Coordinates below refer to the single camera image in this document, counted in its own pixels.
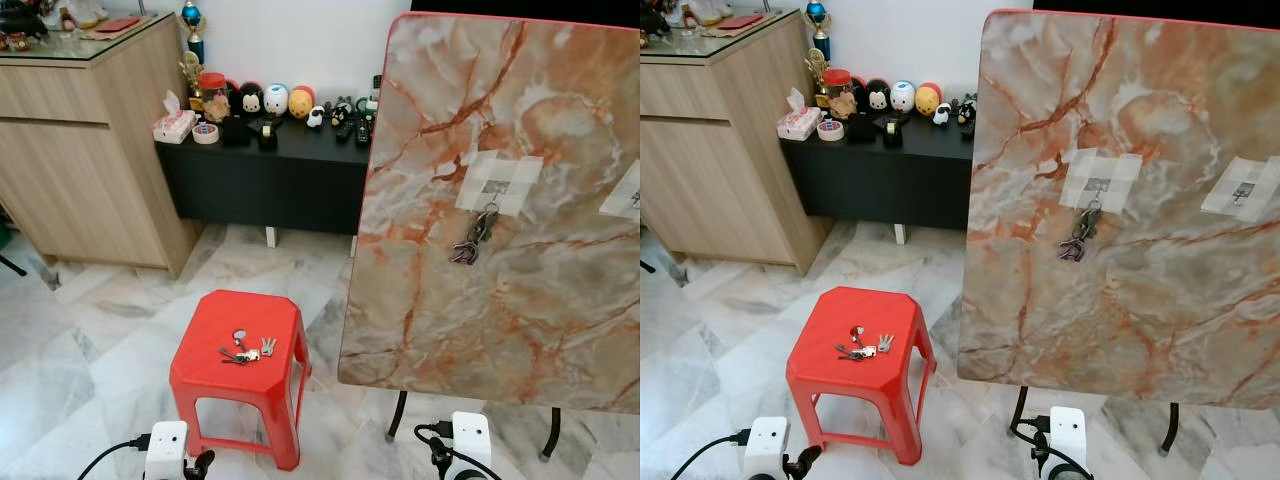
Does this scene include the blue ball trophy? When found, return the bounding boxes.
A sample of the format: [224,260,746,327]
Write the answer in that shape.
[180,0,208,66]
[805,0,834,63]

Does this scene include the black low console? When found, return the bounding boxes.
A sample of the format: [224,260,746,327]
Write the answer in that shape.
[780,110,986,246]
[155,110,379,248]

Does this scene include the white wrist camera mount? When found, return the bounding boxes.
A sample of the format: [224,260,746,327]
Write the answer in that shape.
[740,417,791,480]
[143,421,189,480]
[450,412,493,480]
[1048,407,1089,471]

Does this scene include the light wooden cabinet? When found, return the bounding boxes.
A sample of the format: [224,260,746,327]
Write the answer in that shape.
[640,12,833,277]
[0,12,206,279]

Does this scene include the red plastic stool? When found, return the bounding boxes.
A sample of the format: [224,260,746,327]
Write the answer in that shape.
[785,286,938,467]
[168,290,313,472]

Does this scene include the small gold trophy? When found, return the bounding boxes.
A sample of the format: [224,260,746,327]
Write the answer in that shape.
[179,50,204,111]
[805,48,831,108]

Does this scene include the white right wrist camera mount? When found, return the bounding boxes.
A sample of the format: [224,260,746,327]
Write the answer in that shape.
[450,412,493,480]
[1048,407,1089,471]

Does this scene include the taped adhesive wall hook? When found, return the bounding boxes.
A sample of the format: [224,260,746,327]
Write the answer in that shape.
[1200,155,1280,221]
[1060,148,1144,211]
[455,150,545,217]
[598,160,641,221]

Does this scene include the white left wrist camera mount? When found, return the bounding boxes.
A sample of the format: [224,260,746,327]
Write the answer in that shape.
[740,417,791,480]
[143,421,189,480]

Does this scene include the dark hanging key bunch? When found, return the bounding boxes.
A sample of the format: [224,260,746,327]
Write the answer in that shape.
[449,203,501,266]
[1059,198,1104,264]

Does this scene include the pink white tissue box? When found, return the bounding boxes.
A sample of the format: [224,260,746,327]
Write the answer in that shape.
[152,90,198,145]
[777,88,822,141]

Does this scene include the red lid snack jar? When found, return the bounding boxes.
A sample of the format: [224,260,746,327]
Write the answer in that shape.
[197,72,230,123]
[823,68,856,119]

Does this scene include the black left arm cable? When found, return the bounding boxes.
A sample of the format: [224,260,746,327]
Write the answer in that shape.
[668,429,751,480]
[78,435,151,480]

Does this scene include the marble pattern folding table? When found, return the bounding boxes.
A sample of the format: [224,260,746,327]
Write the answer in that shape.
[337,12,641,416]
[957,9,1280,414]

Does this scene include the beige woven mat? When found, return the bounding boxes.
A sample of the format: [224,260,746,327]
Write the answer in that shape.
[78,14,153,41]
[700,12,776,38]

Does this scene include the key bunch with round ring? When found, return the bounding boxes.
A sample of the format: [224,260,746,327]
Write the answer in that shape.
[219,328,263,366]
[835,325,879,363]

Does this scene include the white ceramic figurine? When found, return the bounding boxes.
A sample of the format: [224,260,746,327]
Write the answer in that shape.
[680,0,734,26]
[58,0,111,29]

